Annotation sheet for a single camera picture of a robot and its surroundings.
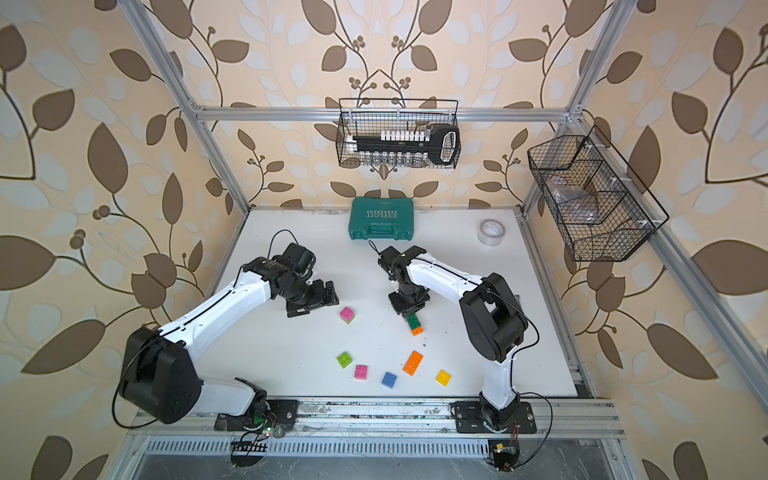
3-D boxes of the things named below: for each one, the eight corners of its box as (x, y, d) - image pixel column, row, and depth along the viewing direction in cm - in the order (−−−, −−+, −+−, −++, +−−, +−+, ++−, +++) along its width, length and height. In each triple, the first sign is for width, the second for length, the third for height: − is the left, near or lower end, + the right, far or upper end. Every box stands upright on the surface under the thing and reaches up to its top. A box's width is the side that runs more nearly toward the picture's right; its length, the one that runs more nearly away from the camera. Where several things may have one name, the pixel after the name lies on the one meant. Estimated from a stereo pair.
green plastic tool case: (348, 240, 111) (347, 233, 108) (353, 203, 124) (352, 196, 121) (414, 240, 111) (415, 233, 108) (412, 203, 124) (413, 196, 121)
